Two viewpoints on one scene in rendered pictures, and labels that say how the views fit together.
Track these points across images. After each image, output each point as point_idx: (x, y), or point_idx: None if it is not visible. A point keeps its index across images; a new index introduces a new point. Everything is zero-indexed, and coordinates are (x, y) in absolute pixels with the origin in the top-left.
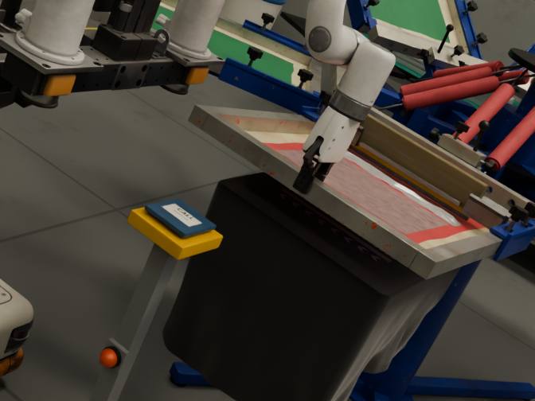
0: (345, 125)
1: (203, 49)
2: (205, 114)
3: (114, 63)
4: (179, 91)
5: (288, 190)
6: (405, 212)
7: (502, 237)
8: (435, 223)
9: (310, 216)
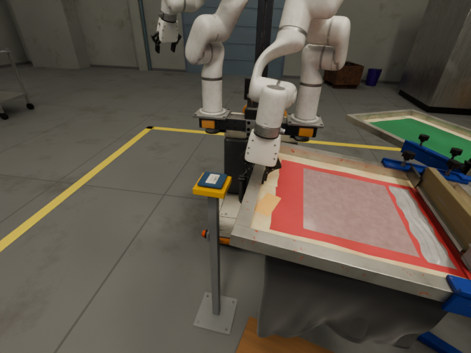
0: (254, 139)
1: (306, 118)
2: None
3: (242, 119)
4: (298, 139)
5: None
6: (361, 227)
7: (453, 289)
8: (393, 247)
9: None
